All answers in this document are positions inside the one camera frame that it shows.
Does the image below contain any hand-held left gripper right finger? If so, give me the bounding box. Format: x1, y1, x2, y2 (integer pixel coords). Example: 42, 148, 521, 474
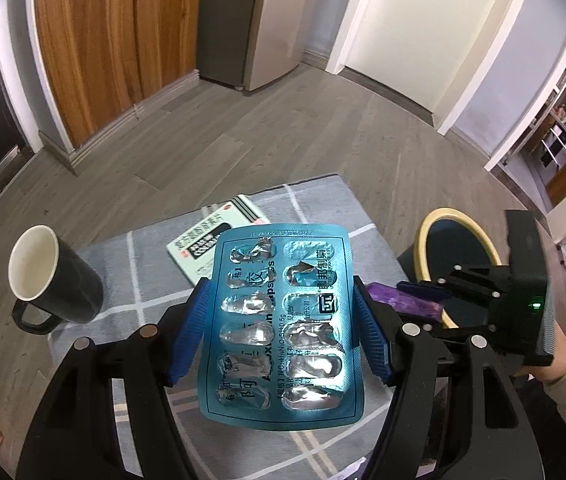
350, 275, 538, 480

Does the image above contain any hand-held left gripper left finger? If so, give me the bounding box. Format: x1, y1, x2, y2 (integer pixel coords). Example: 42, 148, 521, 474
16, 277, 214, 480

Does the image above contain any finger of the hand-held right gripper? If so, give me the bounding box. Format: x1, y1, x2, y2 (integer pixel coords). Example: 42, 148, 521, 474
397, 265, 508, 302
433, 309, 504, 345

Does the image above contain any purple plastic wrapper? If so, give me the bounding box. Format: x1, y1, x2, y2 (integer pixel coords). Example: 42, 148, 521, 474
367, 282, 446, 319

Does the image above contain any yellow rimmed trash bin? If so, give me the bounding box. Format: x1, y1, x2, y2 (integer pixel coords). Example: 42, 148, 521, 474
412, 207, 504, 332

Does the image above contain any teal blister pack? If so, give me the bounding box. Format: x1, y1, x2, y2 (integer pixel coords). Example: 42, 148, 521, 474
195, 222, 366, 430

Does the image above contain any grey checked cloth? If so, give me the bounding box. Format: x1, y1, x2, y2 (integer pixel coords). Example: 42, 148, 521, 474
46, 174, 444, 480

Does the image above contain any white green medicine box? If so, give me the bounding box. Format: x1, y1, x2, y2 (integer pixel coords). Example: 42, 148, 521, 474
165, 195, 271, 283

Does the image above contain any black mug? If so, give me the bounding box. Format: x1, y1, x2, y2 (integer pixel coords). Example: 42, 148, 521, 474
8, 225, 105, 336

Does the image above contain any white door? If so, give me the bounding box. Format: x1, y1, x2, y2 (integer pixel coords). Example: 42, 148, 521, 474
340, 0, 516, 113

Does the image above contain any wooden door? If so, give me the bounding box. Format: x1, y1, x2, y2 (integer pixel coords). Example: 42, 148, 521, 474
33, 0, 205, 150

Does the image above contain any stainless steel fridge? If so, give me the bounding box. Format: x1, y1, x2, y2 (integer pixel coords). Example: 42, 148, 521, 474
195, 0, 309, 92

